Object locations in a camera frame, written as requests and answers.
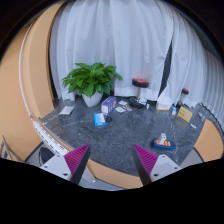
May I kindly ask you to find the yellow box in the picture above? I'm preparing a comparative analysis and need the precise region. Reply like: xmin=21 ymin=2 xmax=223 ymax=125
xmin=178 ymin=107 xmax=192 ymax=122

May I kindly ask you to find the red black stool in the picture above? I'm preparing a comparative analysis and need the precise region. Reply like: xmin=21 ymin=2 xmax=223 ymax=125
xmin=176 ymin=88 xmax=189 ymax=108
xmin=129 ymin=78 xmax=149 ymax=109

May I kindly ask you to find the white tissue box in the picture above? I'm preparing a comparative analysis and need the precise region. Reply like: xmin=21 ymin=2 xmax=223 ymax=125
xmin=156 ymin=96 xmax=173 ymax=111

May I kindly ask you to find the purple white box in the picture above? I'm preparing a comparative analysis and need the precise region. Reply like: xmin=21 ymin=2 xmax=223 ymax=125
xmin=101 ymin=96 xmax=116 ymax=115

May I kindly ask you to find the white curtain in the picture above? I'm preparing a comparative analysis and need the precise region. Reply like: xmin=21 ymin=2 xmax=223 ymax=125
xmin=50 ymin=0 xmax=224 ymax=128

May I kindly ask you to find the small blue white box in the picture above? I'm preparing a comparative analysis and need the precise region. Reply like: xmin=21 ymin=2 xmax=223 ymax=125
xmin=94 ymin=113 xmax=105 ymax=127

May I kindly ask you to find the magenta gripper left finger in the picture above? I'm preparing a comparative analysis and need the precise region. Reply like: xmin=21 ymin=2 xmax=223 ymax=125
xmin=64 ymin=144 xmax=91 ymax=184

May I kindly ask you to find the small black round object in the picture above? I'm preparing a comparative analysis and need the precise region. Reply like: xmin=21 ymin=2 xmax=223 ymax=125
xmin=106 ymin=117 xmax=113 ymax=122

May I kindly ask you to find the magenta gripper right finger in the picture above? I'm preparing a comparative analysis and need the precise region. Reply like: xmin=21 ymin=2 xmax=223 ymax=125
xmin=132 ymin=144 xmax=158 ymax=186

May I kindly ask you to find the white card packet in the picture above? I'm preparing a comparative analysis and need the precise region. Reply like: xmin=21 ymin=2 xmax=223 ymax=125
xmin=115 ymin=107 xmax=126 ymax=113

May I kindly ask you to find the white charger plug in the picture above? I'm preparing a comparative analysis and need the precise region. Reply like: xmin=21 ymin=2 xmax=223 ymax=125
xmin=158 ymin=133 xmax=166 ymax=145

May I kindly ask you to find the white plant pot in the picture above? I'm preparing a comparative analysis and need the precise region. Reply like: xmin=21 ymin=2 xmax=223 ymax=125
xmin=82 ymin=92 xmax=103 ymax=107

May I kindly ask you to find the clear plastic packet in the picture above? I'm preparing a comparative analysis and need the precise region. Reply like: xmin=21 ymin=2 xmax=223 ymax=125
xmin=60 ymin=106 xmax=74 ymax=115

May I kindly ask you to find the small blue white bottle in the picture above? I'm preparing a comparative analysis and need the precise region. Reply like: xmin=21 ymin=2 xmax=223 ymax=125
xmin=172 ymin=106 xmax=177 ymax=115

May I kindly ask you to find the green potted plant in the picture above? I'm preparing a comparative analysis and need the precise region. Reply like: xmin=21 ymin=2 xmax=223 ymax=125
xmin=62 ymin=62 xmax=123 ymax=98

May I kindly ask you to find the blue orange power strip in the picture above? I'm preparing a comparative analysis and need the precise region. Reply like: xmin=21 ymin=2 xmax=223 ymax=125
xmin=151 ymin=138 xmax=175 ymax=150

